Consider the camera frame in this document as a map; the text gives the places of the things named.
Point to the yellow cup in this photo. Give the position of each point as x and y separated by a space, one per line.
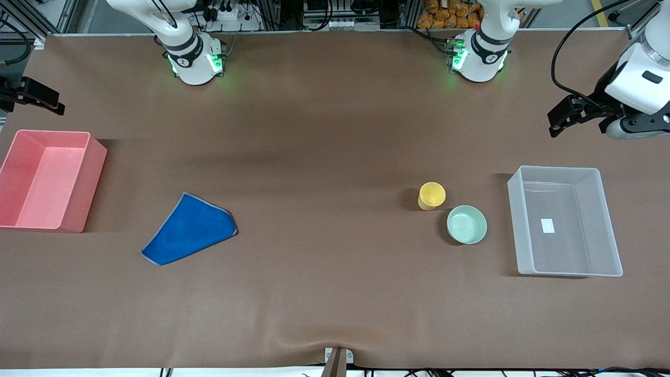
432 195

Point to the clear plastic bin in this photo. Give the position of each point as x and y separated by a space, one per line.
576 246

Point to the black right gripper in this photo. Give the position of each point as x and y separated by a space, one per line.
11 94

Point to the metal bracket plate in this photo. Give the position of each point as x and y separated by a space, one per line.
328 356

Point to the brown table mat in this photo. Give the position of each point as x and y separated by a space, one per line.
335 157

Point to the pile of orange objects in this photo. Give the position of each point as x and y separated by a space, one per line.
445 18

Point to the aluminium frame profile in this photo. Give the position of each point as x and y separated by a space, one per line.
636 29
57 15

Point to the pink plastic bin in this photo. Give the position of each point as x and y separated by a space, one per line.
89 173

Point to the mint green bowl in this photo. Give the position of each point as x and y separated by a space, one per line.
467 225

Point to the small white label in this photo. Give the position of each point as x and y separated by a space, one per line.
547 225

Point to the white power strip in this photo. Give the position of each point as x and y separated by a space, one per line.
235 21

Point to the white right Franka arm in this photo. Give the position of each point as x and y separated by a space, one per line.
191 68

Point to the brown camera post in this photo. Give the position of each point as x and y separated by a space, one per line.
335 366

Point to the blue cloth with grey hem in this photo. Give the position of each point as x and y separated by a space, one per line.
188 230

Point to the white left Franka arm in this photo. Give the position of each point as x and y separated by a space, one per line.
487 57

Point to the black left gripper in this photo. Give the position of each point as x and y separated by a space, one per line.
602 97

